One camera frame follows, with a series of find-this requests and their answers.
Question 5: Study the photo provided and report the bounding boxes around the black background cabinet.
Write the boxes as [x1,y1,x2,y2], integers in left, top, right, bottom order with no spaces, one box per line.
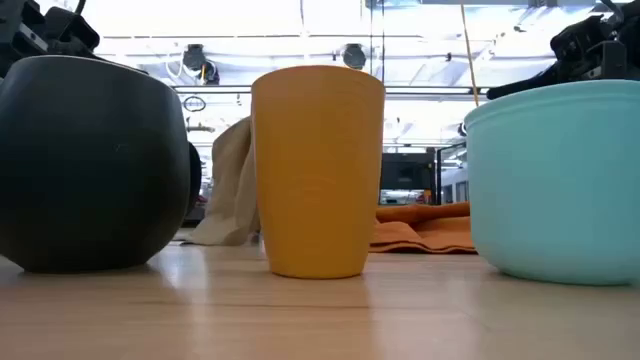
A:
[379,152,437,192]

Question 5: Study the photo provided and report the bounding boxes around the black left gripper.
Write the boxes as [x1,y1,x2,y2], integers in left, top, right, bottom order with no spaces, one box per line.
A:
[0,0,106,76]

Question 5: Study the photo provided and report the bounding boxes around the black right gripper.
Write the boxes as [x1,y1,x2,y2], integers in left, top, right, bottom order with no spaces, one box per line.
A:
[485,0,640,100]

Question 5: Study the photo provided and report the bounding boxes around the black hanging device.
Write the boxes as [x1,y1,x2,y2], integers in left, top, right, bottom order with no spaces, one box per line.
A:
[341,42,368,71]
[181,43,221,86]

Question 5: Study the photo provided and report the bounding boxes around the orange cloth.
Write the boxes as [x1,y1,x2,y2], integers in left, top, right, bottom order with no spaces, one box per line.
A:
[368,201,477,255]

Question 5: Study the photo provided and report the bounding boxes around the black mug orange inside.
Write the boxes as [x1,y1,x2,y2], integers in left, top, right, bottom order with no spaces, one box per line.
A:
[0,54,203,274]

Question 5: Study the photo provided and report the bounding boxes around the beige cloth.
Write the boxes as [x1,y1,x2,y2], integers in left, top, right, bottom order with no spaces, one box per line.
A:
[180,116,261,247]

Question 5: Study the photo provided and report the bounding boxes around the orange handleless cup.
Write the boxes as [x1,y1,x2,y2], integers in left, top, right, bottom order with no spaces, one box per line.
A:
[250,64,386,280]

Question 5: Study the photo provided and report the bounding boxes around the yellow cable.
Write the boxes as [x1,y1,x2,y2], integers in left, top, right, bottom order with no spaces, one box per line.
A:
[459,3,480,108]

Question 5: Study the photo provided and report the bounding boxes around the light blue bowl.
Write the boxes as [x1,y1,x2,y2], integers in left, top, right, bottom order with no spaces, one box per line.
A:
[463,79,640,287]

